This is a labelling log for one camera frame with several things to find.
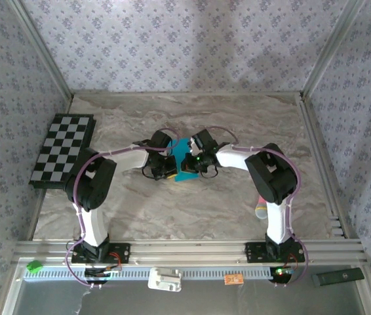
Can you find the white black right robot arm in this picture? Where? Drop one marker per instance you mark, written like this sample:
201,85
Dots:
277,223

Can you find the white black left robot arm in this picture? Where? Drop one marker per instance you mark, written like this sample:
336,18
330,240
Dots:
90,226

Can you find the pink toy microphone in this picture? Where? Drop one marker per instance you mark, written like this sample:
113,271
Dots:
261,211

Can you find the black white chessboard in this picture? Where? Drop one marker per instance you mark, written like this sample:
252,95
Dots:
57,147

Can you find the small orange circuit board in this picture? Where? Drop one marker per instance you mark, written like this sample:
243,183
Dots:
233,280

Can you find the small green block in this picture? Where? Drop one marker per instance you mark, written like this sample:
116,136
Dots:
34,266

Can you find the long black bar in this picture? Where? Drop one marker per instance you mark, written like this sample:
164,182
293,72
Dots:
338,277

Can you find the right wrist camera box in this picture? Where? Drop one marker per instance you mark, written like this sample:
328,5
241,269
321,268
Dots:
206,139

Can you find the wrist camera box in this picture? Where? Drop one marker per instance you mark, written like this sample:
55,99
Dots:
161,139
206,139

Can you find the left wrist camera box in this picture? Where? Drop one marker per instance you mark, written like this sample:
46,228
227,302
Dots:
161,139

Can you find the aluminium mounting rail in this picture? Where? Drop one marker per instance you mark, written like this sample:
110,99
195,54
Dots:
185,251

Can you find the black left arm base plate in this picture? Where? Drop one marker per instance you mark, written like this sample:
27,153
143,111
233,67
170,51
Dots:
123,252

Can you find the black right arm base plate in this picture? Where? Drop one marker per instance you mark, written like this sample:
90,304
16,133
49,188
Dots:
254,252

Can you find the white plastic bracket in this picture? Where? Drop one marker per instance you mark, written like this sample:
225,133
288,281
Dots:
164,279

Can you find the aluminium table side rail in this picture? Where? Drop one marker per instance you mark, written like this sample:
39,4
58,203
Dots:
320,157

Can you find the aluminium frame post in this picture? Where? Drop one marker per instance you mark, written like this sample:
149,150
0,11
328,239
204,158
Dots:
333,49
43,49

